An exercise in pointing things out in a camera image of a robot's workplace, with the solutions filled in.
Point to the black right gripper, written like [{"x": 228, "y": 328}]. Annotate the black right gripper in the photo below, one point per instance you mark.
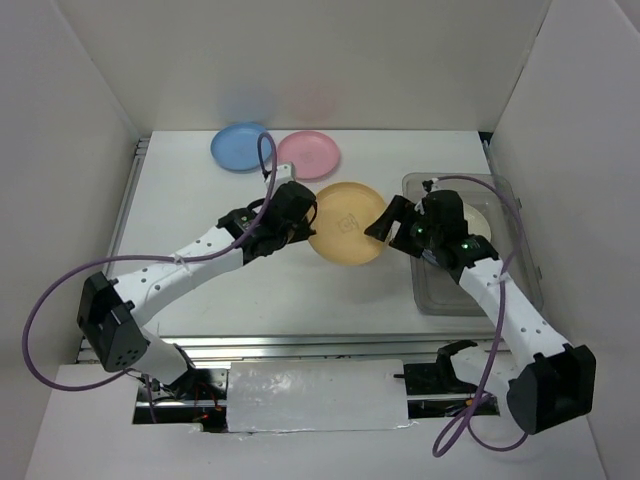
[{"x": 404, "y": 210}]

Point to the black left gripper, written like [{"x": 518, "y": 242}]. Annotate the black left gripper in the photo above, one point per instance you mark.
[{"x": 303, "y": 232}]

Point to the orange plastic plate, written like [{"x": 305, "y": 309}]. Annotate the orange plastic plate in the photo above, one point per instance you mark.
[{"x": 345, "y": 211}]

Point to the cream plastic plate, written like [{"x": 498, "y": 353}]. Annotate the cream plastic plate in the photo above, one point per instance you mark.
[{"x": 477, "y": 222}]

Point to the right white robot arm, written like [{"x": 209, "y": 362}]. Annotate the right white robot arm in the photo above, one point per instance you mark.
[{"x": 553, "y": 381}]

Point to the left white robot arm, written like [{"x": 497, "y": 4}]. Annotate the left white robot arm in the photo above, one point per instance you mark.
[{"x": 113, "y": 313}]

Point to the clear plastic bin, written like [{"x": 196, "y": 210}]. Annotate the clear plastic bin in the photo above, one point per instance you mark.
[{"x": 434, "y": 291}]

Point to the pink plastic plate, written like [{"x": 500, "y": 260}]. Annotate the pink plastic plate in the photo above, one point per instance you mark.
[{"x": 314, "y": 155}]

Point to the blue plastic plate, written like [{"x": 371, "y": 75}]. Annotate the blue plastic plate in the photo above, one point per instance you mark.
[{"x": 235, "y": 148}]

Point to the white foam cover panel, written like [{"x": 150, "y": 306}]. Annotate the white foam cover panel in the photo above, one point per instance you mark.
[{"x": 324, "y": 396}]

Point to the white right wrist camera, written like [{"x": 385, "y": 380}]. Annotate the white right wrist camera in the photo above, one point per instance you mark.
[{"x": 431, "y": 185}]

